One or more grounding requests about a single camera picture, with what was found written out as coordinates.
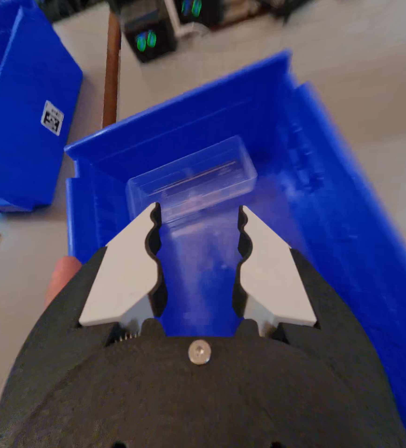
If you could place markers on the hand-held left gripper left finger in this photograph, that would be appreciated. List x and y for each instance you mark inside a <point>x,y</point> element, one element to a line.
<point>119,276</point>

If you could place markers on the person's left hand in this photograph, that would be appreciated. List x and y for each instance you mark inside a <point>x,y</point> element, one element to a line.
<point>61,280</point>

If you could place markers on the clear plastic drawer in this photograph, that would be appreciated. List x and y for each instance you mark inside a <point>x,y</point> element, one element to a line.
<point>196,171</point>

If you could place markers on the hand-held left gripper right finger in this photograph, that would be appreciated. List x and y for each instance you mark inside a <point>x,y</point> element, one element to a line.
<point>274,280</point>

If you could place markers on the black device with green lights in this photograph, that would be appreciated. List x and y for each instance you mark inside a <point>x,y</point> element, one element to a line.
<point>210,10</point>
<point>164,24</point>

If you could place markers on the blue plastic bin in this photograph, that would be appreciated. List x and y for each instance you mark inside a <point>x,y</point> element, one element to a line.
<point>329,245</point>

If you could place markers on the blue box with white label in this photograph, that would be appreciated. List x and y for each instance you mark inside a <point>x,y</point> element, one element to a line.
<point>14,147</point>

